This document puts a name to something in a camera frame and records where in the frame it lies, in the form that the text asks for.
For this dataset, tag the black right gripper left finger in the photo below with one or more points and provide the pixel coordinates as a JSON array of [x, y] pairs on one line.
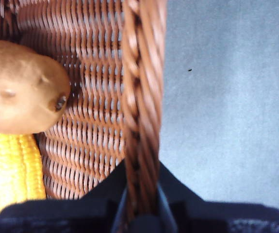
[[69, 216]]

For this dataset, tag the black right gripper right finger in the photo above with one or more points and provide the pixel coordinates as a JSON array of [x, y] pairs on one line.
[[214, 218]]

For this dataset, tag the yellow corn cob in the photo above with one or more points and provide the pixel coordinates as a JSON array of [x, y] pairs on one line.
[[13, 170]]

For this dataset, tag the brown wicker basket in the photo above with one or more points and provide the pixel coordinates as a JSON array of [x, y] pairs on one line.
[[93, 85]]

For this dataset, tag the brown potato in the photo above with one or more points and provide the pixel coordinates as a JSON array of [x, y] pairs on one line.
[[20, 89]]

